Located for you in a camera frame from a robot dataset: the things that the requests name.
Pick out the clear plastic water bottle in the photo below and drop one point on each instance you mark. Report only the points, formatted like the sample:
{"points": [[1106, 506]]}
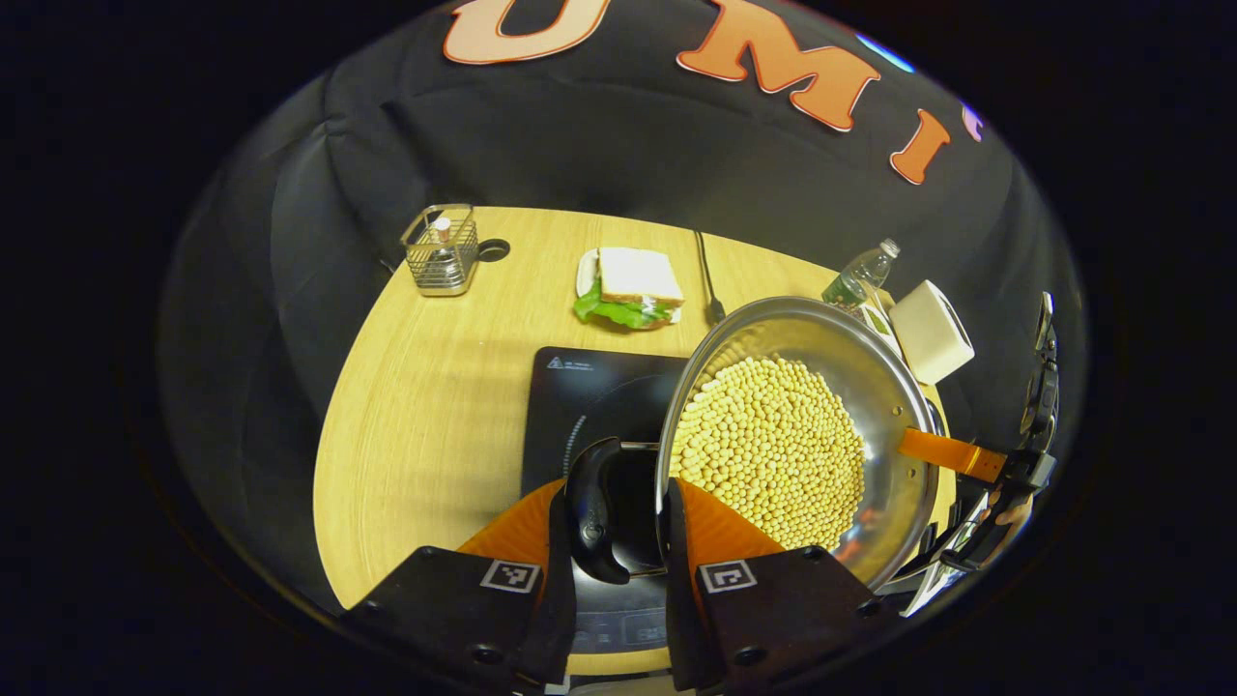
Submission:
{"points": [[855, 280]]}

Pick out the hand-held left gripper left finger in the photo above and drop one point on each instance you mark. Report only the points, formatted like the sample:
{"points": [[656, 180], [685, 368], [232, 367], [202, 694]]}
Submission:
{"points": [[559, 580]]}

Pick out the white divided seasoning tray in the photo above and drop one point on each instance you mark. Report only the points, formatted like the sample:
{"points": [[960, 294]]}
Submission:
{"points": [[877, 319]]}

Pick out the lettuce sandwich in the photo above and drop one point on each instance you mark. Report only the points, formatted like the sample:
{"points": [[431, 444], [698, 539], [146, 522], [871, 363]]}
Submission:
{"points": [[633, 280]]}

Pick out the small pale cylinder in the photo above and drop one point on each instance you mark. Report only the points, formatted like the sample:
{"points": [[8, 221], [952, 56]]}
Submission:
{"points": [[441, 230]]}

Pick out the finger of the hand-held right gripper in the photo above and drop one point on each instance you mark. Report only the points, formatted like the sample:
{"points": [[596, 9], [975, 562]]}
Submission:
{"points": [[952, 452]]}

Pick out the white square container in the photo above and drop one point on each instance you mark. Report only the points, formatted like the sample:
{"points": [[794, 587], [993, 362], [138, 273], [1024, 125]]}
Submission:
{"points": [[928, 333]]}

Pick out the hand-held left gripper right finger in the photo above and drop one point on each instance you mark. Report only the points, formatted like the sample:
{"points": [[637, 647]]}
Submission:
{"points": [[676, 580]]}

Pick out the black induction cooktop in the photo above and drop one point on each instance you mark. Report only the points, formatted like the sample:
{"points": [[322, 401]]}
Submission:
{"points": [[580, 387]]}

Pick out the black backdrop cloth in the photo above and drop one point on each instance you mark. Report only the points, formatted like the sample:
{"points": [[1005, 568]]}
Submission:
{"points": [[580, 145]]}

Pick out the pile of soybeans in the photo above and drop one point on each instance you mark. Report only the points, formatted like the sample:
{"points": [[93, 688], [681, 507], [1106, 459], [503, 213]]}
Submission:
{"points": [[773, 445]]}

